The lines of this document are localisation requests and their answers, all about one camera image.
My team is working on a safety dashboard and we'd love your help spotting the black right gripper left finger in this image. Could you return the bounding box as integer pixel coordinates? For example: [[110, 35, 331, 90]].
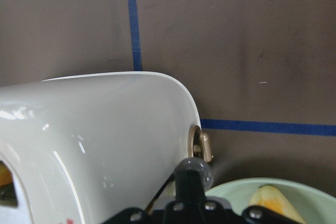
[[105, 170, 232, 223]]

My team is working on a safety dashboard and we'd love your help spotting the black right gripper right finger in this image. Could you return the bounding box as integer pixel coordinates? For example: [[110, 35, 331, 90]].
[[241, 206, 289, 223]]

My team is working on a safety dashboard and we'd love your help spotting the grey toaster lever knob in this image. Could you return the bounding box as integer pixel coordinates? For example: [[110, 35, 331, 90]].
[[174, 157, 214, 191]]

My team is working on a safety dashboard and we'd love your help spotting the gold toaster dial knob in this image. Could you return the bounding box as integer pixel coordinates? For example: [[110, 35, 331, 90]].
[[187, 125, 213, 163]]

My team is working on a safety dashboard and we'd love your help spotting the toast slice in toaster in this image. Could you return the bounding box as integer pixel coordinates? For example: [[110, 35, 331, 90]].
[[0, 162, 13, 186]]

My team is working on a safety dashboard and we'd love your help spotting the yellow toast slice in bowl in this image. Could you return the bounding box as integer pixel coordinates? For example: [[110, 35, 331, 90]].
[[248, 185, 307, 223]]

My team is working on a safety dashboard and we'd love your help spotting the light green bowl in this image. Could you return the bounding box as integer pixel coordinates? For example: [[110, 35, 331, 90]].
[[206, 178, 335, 223]]

